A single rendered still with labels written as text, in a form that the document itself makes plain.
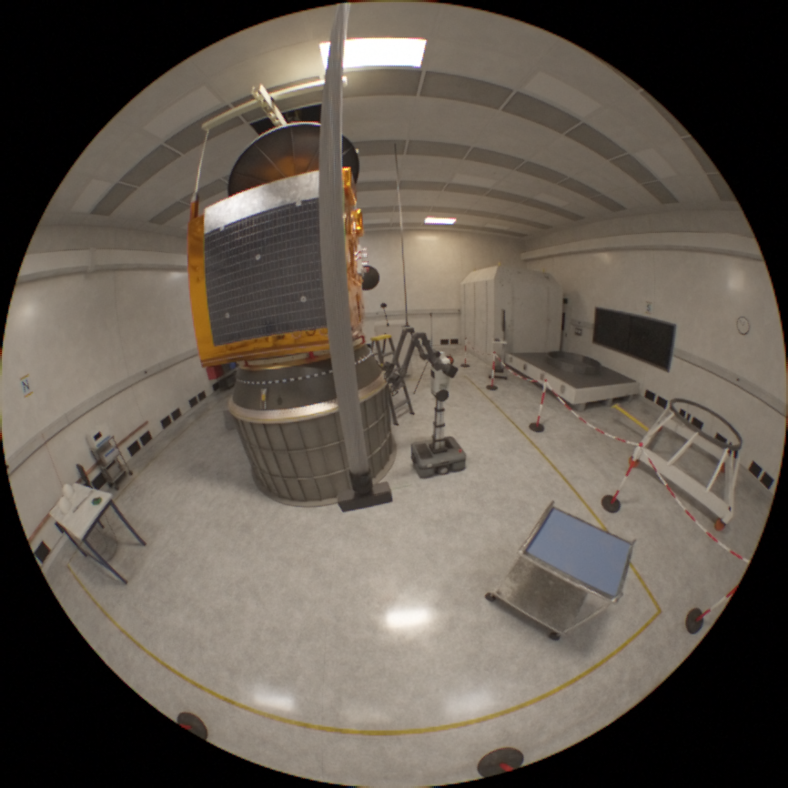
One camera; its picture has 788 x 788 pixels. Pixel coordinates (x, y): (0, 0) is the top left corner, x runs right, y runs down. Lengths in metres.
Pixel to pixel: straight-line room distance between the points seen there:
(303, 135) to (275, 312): 2.29
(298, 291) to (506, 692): 3.53
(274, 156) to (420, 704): 5.14
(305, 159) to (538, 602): 4.90
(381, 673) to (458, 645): 0.60
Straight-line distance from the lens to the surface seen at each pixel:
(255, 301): 2.32
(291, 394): 2.40
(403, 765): 2.28
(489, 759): 2.31
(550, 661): 2.37
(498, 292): 7.81
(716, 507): 4.48
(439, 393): 2.72
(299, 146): 3.44
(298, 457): 2.62
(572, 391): 5.37
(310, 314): 2.10
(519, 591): 2.15
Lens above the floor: 2.13
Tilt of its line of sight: 22 degrees down
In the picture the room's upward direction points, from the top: 4 degrees counter-clockwise
